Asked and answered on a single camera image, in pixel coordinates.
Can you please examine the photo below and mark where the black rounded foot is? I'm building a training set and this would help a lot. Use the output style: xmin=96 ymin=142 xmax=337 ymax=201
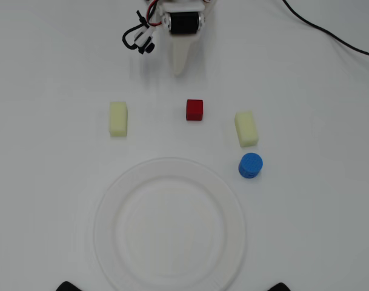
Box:
xmin=267 ymin=282 xmax=296 ymax=291
xmin=55 ymin=281 xmax=82 ymax=291

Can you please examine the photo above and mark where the pale yellow sponge block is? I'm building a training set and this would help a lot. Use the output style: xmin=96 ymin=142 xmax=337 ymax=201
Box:
xmin=108 ymin=101 xmax=129 ymax=138
xmin=234 ymin=110 xmax=260 ymax=149

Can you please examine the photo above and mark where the red white black servo wire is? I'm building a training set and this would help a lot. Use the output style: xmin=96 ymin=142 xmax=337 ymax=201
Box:
xmin=144 ymin=0 xmax=164 ymax=27

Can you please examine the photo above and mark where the white round dish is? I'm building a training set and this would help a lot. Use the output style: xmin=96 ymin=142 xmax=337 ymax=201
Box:
xmin=93 ymin=156 xmax=247 ymax=291

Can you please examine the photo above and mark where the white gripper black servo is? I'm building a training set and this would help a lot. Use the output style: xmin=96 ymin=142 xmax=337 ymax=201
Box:
xmin=159 ymin=0 xmax=207 ymax=77

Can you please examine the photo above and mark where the blue ribbed cylinder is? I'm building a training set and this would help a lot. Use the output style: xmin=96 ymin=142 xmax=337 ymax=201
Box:
xmin=238 ymin=152 xmax=264 ymax=179

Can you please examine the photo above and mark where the thin black table cable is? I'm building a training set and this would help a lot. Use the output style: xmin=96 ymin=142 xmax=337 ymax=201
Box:
xmin=282 ymin=0 xmax=369 ymax=59

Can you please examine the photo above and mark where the small white black wrist camera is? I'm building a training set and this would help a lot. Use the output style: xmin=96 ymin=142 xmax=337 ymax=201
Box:
xmin=133 ymin=25 xmax=156 ymax=56

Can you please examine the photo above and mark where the red block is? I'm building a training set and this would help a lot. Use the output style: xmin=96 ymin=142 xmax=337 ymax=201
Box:
xmin=185 ymin=99 xmax=204 ymax=121

